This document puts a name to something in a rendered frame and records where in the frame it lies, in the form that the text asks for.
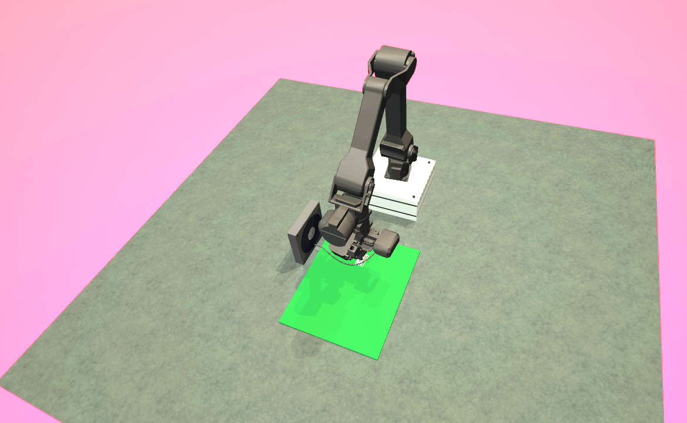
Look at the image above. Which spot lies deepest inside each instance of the black computer fan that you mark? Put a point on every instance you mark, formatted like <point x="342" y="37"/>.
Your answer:
<point x="304" y="233"/>

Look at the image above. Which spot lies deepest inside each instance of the green circuit board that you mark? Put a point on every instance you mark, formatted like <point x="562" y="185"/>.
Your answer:
<point x="351" y="306"/>

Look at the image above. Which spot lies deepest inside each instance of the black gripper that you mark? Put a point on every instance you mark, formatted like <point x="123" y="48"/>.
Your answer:
<point x="382" y="243"/>

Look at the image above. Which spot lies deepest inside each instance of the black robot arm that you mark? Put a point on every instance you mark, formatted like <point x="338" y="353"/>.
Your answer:
<point x="393" y="68"/>

